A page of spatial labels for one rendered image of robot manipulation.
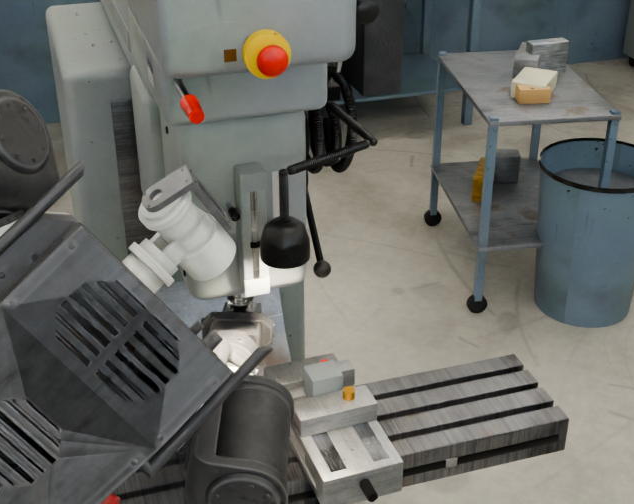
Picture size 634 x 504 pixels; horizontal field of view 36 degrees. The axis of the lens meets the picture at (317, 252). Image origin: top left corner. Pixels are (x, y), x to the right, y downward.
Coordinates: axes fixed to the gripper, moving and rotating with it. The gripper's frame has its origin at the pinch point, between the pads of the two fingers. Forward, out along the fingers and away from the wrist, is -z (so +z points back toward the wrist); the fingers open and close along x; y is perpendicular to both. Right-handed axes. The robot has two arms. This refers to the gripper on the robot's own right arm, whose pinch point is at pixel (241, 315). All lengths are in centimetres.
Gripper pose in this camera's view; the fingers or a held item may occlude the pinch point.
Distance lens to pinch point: 169.2
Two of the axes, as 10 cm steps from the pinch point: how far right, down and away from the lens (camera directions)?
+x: -10.0, -0.3, 0.6
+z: -0.7, 4.9, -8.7
